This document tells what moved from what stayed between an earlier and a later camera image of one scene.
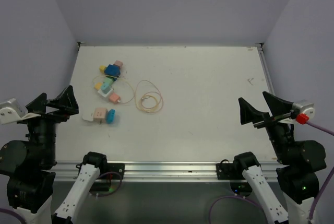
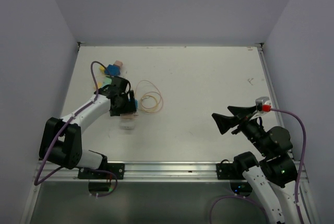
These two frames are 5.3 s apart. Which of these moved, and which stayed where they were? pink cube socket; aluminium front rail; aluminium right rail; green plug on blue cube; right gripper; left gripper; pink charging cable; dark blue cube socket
Moved: right gripper; left gripper; pink cube socket
Stayed: green plug on blue cube; aluminium front rail; pink charging cable; dark blue cube socket; aluminium right rail
